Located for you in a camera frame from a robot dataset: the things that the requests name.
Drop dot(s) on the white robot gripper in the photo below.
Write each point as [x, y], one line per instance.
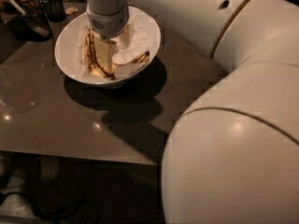
[109, 25]

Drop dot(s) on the curved spotted banana bunch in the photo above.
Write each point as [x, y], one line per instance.
[127, 60]

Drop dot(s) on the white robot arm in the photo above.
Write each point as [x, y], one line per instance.
[233, 156]

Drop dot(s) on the spotted banana on left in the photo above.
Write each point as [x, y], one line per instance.
[91, 63]

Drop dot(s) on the white tilted bowl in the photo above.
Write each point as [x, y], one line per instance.
[66, 48]

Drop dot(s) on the white paper napkin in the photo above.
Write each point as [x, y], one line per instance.
[137, 33]

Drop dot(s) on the small snack on table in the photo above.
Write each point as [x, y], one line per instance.
[70, 11]

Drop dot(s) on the black mesh pen cup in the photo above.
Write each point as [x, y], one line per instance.
[54, 10]

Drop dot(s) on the black mesh basket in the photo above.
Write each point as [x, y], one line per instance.
[31, 26]

